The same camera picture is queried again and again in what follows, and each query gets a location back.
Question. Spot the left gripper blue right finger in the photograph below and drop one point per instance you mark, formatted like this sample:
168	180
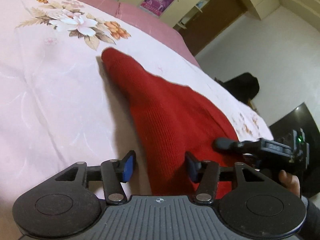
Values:
206	175

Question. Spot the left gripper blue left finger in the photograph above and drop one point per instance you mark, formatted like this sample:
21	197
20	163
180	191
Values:
114	173

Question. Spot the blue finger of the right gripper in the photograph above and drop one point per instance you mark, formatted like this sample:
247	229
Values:
228	145

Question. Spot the red knit sweater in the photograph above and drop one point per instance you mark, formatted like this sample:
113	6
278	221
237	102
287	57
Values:
170	120

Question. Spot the right hand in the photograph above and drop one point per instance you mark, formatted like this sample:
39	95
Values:
290	182

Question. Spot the dark cabinet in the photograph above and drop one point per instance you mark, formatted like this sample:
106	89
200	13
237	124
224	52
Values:
298	129

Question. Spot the black chair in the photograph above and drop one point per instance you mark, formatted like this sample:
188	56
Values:
243	87

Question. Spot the white floral quilt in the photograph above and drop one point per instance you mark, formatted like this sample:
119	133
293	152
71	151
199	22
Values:
58	107

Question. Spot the brown wooden door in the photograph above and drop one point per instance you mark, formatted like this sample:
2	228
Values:
205	25

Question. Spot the pink bed sheet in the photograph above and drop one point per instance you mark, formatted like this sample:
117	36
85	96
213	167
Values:
145	22

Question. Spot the lower right purple poster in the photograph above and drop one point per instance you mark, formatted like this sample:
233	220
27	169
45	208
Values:
156	7

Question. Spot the corner shelf unit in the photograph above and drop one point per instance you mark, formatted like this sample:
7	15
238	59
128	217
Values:
198	8

